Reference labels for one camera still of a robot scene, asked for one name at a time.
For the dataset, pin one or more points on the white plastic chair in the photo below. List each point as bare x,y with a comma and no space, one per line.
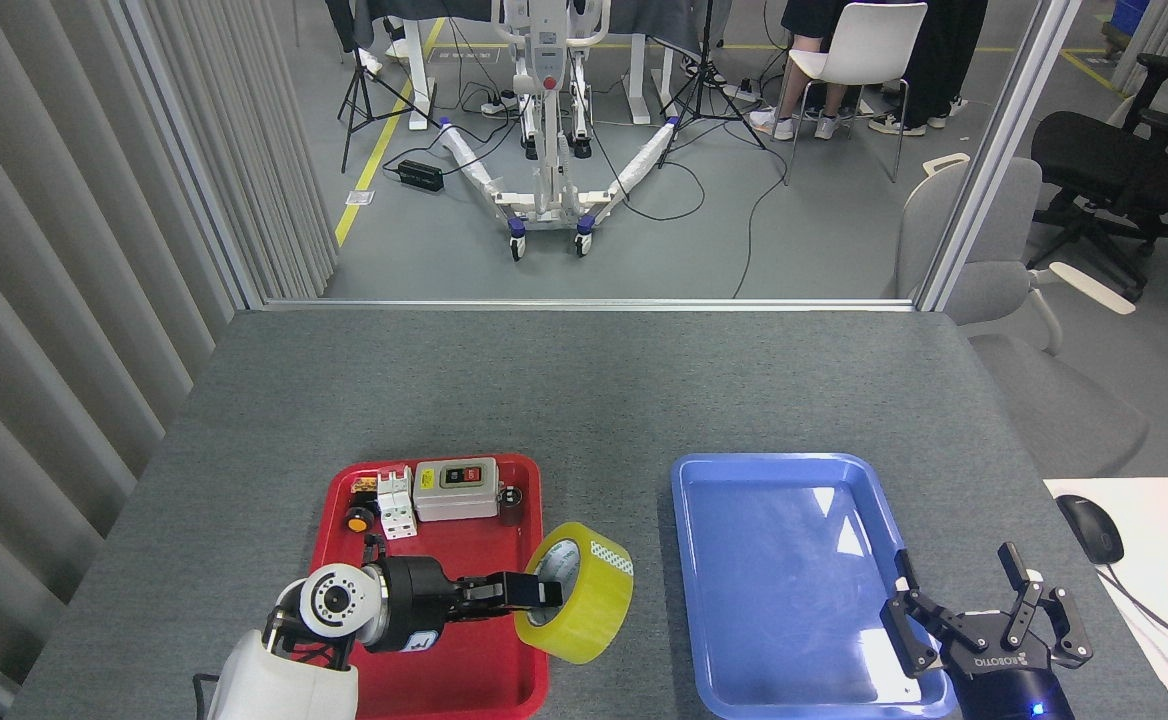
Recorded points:
869,45

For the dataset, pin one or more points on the dark round knob switch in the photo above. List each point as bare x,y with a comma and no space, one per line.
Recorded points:
511,508

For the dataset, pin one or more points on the orange push button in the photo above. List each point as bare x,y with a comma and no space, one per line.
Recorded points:
358,520

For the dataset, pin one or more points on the black tripod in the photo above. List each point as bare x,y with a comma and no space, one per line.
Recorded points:
355,95
708,60

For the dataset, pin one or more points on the grey table with white legs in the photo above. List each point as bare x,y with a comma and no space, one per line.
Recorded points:
644,18

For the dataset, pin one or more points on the white floor label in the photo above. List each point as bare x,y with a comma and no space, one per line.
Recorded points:
360,198

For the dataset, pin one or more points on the seated person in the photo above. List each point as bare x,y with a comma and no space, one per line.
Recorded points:
796,80

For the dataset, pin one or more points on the grey push button switch box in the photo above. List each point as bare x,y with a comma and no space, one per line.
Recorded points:
454,502

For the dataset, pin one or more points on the black computer mouse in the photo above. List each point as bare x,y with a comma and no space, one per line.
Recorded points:
1090,528

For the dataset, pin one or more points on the small yellow terminal block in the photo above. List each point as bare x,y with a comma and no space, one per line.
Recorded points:
364,487

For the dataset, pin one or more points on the blue bin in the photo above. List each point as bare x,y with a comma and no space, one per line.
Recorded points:
1130,15

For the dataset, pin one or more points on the grey pleated partition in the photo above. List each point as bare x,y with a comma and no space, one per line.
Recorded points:
44,300

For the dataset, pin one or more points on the black office chair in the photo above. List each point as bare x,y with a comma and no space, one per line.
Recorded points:
1094,160

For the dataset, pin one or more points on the yellow tape roll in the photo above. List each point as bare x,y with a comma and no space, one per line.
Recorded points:
594,610

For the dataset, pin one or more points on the red plastic tray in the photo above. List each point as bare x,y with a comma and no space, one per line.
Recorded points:
474,548

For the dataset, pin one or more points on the silver frame rail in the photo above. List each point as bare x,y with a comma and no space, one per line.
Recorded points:
584,304

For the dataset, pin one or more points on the white stand on wheels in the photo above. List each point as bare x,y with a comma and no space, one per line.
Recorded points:
547,190

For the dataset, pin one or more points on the white desk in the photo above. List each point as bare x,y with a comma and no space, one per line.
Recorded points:
1164,530

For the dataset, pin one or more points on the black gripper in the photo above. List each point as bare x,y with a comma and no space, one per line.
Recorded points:
422,605
1009,690

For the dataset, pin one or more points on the white power strip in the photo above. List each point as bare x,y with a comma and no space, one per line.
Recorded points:
497,106
741,95

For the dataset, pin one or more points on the silver frame post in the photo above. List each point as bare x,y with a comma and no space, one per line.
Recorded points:
994,160
194,170

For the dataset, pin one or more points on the black power adapter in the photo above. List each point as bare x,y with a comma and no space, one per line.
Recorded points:
421,176

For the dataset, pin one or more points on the grey office chair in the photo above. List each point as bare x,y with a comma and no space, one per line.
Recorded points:
984,290

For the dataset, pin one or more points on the blue plastic tray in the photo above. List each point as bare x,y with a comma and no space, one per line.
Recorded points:
774,600

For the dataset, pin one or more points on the standing person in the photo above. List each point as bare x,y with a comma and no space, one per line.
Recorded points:
944,60

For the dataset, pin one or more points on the white circuit breaker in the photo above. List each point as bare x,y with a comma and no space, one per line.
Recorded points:
396,516

